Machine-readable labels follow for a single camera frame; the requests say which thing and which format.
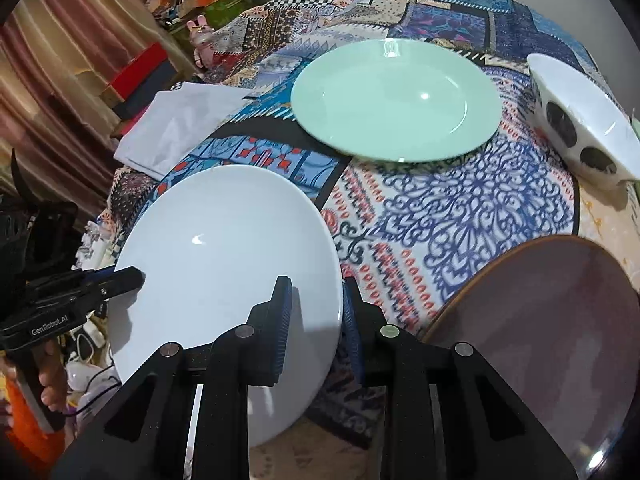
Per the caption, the white plate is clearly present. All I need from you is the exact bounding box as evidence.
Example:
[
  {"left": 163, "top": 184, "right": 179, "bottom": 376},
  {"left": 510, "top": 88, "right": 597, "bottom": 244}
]
[{"left": 107, "top": 164, "right": 345, "bottom": 448}]

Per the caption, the dark blue box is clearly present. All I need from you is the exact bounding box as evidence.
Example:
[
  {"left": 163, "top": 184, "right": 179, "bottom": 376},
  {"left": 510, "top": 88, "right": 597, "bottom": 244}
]
[{"left": 112, "top": 67, "right": 183, "bottom": 118}]

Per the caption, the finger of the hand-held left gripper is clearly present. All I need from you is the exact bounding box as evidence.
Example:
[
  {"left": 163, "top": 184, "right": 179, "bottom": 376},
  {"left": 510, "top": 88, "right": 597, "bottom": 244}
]
[
  {"left": 97, "top": 267, "right": 147, "bottom": 300},
  {"left": 75, "top": 269, "right": 118, "bottom": 284}
]

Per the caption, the white folded cloth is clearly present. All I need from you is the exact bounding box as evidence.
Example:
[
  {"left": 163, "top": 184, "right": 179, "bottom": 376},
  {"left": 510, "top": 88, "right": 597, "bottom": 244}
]
[{"left": 114, "top": 81, "right": 253, "bottom": 181}]

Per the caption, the red box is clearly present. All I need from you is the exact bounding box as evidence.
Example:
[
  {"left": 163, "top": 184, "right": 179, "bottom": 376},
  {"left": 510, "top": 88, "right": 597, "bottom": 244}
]
[{"left": 107, "top": 42, "right": 168, "bottom": 101}]

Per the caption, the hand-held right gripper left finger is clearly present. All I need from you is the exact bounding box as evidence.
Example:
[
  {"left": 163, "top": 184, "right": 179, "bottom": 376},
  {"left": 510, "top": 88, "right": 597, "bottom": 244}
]
[{"left": 50, "top": 275, "right": 293, "bottom": 480}]

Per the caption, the patchwork tablecloth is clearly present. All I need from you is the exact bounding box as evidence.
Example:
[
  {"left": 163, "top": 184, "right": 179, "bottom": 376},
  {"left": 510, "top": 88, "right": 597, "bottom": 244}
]
[{"left": 75, "top": 0, "right": 640, "bottom": 451}]

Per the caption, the brown striped curtain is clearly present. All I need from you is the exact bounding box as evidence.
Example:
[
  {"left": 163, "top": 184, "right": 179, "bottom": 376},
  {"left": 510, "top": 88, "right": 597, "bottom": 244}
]
[{"left": 0, "top": 0, "right": 201, "bottom": 211}]

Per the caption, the brown-rimmed plate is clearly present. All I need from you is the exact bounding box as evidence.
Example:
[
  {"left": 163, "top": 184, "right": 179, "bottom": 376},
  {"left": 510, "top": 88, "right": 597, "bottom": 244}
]
[{"left": 422, "top": 234, "right": 640, "bottom": 480}]

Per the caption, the pink bunny toy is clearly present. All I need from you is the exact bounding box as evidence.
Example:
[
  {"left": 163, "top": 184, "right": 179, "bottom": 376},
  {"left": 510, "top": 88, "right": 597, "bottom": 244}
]
[{"left": 186, "top": 15, "right": 213, "bottom": 68}]

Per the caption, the white bowl with dark spots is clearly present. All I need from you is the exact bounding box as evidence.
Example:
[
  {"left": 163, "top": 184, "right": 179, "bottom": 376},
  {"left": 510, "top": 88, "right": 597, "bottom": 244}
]
[{"left": 526, "top": 53, "right": 640, "bottom": 191}]

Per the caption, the green plate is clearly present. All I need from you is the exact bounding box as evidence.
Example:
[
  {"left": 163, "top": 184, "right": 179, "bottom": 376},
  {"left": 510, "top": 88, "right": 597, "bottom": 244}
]
[{"left": 290, "top": 37, "right": 502, "bottom": 164}]

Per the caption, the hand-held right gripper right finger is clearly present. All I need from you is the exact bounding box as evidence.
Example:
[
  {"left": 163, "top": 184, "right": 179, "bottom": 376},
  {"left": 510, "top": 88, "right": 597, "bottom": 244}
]
[{"left": 341, "top": 276, "right": 593, "bottom": 480}]

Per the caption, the person's left hand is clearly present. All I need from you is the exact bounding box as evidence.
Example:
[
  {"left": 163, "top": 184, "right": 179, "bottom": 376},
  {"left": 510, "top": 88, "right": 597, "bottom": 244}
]
[{"left": 37, "top": 346, "right": 69, "bottom": 411}]

